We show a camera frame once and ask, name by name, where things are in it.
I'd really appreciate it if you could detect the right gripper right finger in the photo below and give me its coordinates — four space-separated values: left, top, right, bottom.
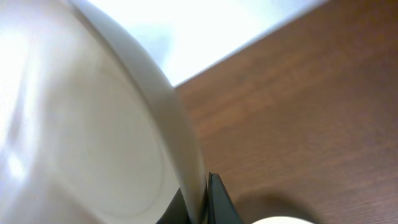
208 172 243 224

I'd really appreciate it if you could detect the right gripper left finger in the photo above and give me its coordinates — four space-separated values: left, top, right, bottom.
156 189 190 224

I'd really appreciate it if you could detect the beige bowl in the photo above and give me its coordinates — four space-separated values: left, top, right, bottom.
1 1 206 223

